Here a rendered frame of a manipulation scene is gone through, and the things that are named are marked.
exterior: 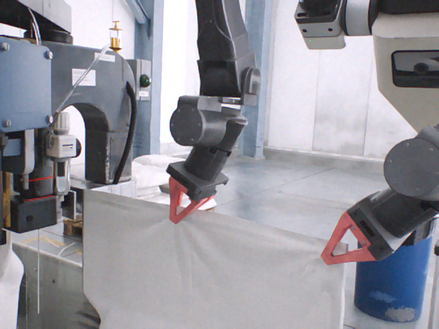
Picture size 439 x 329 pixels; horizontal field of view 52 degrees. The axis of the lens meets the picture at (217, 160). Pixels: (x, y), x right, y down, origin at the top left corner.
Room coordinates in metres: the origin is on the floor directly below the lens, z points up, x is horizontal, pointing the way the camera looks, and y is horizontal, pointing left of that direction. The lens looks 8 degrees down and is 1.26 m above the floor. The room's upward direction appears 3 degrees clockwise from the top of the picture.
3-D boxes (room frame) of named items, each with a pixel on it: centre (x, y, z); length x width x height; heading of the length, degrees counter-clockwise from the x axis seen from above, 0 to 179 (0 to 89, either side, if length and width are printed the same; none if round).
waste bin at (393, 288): (2.68, -1.11, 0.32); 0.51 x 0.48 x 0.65; 148
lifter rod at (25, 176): (0.74, 0.32, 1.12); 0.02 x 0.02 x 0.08; 58
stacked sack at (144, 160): (4.39, 0.50, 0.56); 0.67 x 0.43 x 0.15; 58
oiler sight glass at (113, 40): (0.96, 0.22, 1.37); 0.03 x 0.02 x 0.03; 58
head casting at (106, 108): (0.96, 0.37, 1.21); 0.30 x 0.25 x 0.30; 58
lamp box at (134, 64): (1.02, 0.20, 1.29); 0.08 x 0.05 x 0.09; 58
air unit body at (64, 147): (0.77, 0.27, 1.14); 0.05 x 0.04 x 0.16; 148
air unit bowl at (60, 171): (0.77, 0.27, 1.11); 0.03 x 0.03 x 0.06
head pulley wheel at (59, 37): (0.89, 0.34, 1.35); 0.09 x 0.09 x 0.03
